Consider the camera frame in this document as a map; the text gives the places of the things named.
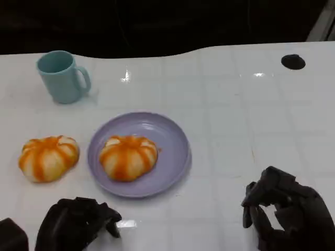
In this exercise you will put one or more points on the orange and white toy bread roll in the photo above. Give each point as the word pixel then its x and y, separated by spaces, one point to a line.
pixel 128 158
pixel 48 158

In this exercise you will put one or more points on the grey metal frame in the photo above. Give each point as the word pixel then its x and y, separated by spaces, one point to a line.
pixel 323 23

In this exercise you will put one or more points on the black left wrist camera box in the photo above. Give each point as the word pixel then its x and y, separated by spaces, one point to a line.
pixel 11 236

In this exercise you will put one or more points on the lilac plate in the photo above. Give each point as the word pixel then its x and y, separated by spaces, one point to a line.
pixel 170 146

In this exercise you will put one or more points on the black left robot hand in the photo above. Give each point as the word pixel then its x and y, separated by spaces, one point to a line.
pixel 70 225

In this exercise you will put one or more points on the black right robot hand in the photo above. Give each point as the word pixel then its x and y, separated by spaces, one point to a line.
pixel 295 209

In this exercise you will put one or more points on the pale green mug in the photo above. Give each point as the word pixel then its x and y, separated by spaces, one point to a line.
pixel 61 78

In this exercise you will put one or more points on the black round table grommet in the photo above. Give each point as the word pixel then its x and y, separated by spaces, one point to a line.
pixel 293 61

